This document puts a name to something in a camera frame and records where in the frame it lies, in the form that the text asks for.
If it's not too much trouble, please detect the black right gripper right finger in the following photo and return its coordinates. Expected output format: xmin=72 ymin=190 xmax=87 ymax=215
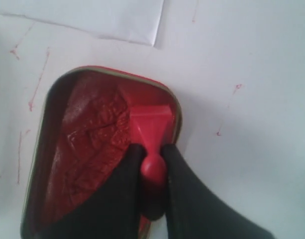
xmin=162 ymin=144 xmax=274 ymax=239

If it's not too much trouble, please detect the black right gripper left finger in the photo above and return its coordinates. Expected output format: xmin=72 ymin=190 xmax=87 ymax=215
xmin=51 ymin=143 xmax=145 ymax=239

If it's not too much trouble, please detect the red plastic stamp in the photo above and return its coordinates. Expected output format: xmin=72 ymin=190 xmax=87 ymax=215
xmin=117 ymin=84 xmax=175 ymax=185

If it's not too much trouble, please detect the red ink pad tin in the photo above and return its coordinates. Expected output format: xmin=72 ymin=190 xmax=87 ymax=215
xmin=20 ymin=66 xmax=182 ymax=239

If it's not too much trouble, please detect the white paper sheet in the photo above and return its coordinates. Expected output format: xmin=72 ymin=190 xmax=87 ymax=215
xmin=0 ymin=0 xmax=164 ymax=46

